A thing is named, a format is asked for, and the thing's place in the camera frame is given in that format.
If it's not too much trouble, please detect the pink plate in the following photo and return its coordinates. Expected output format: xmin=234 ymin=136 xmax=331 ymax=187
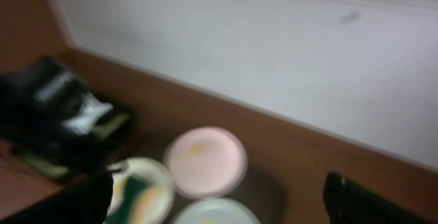
xmin=163 ymin=126 xmax=248 ymax=199

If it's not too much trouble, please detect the green yellow sponge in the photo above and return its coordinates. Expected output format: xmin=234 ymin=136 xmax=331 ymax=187
xmin=104 ymin=176 xmax=160 ymax=224

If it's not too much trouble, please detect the cream white plate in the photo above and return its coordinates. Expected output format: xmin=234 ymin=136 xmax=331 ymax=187
xmin=104 ymin=157 xmax=175 ymax=224

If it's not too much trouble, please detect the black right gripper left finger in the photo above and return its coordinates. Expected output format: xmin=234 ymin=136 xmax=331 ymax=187
xmin=1 ymin=171 xmax=114 ymax=224

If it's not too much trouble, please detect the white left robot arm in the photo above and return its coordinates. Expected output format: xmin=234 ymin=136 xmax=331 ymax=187
xmin=1 ymin=56 xmax=114 ymax=182

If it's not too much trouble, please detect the light blue plate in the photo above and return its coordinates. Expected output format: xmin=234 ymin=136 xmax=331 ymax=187
xmin=171 ymin=198 xmax=260 ymax=224

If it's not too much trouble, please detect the dark brown serving tray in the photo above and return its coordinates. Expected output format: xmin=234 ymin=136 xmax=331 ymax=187
xmin=131 ymin=136 xmax=287 ymax=224

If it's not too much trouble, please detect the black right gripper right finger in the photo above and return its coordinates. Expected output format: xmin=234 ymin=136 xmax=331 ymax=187
xmin=323 ymin=172 xmax=432 ymax=224

